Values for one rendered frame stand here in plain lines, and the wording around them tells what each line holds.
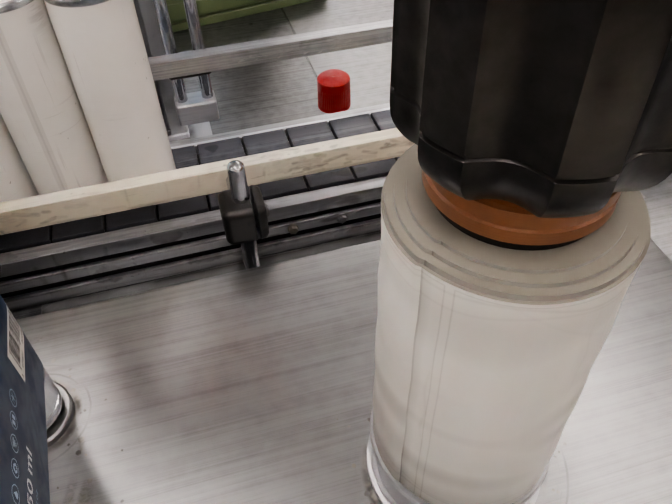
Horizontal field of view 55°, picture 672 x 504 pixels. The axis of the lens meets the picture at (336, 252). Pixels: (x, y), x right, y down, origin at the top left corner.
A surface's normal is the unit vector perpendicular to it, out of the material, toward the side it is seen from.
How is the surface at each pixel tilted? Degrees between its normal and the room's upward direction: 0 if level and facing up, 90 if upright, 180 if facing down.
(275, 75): 0
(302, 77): 0
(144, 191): 90
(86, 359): 0
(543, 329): 92
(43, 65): 90
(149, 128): 90
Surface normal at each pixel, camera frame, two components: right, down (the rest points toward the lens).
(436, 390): -0.56, 0.63
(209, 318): -0.02, -0.70
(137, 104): 0.67, 0.52
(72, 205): 0.28, 0.69
